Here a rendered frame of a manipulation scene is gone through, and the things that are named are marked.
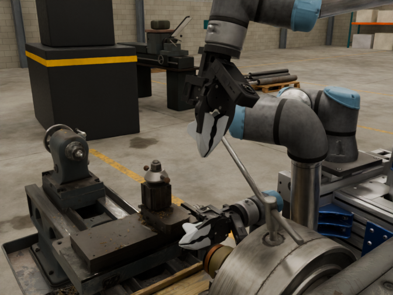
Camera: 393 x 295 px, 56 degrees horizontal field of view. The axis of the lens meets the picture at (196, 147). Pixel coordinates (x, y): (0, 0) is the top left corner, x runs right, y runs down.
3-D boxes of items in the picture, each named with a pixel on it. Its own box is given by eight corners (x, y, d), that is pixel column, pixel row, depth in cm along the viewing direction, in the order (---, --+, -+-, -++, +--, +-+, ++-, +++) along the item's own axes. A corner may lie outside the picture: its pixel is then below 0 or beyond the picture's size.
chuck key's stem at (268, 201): (282, 253, 68) (279, 199, 63) (271, 257, 67) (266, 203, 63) (277, 246, 70) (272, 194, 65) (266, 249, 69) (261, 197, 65)
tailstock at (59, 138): (107, 197, 165) (102, 134, 156) (63, 210, 154) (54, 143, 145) (82, 176, 188) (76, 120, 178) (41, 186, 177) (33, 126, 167)
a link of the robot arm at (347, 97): (354, 134, 119) (359, 92, 115) (311, 129, 125) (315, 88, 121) (359, 126, 129) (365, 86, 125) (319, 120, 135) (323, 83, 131)
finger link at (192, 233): (169, 236, 96) (197, 224, 101) (182, 246, 91) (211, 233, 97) (168, 225, 95) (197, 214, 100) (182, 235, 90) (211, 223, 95)
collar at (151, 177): (173, 179, 121) (172, 170, 120) (152, 185, 116) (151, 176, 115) (160, 171, 127) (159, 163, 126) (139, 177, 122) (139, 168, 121)
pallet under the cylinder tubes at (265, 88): (275, 83, 994) (275, 78, 989) (300, 88, 928) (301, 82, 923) (240, 88, 925) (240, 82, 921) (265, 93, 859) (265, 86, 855)
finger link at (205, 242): (169, 246, 97) (197, 234, 102) (182, 257, 92) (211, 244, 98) (169, 236, 96) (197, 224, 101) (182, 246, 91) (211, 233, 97)
